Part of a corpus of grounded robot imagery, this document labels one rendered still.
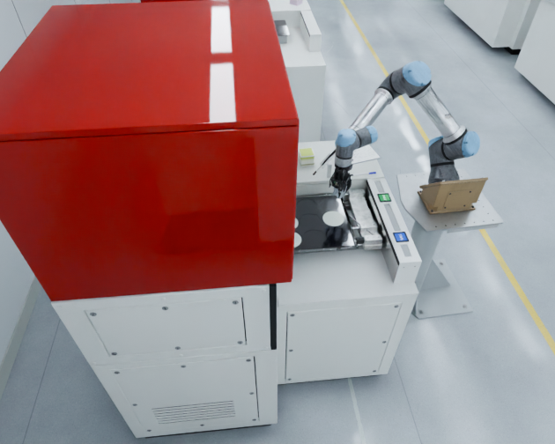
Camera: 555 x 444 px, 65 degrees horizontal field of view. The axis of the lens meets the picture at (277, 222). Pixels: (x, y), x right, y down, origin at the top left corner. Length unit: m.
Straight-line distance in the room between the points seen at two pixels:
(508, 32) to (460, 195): 4.34
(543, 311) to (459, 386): 0.84
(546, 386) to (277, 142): 2.32
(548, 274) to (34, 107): 3.17
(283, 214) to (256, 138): 0.25
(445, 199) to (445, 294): 0.94
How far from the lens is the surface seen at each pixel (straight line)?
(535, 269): 3.49
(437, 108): 2.16
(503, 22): 6.36
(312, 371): 2.38
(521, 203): 3.99
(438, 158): 2.32
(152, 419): 2.26
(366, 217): 2.13
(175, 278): 1.35
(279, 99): 1.06
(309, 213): 2.08
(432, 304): 2.98
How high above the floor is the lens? 2.32
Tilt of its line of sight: 45 degrees down
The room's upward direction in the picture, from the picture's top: straight up
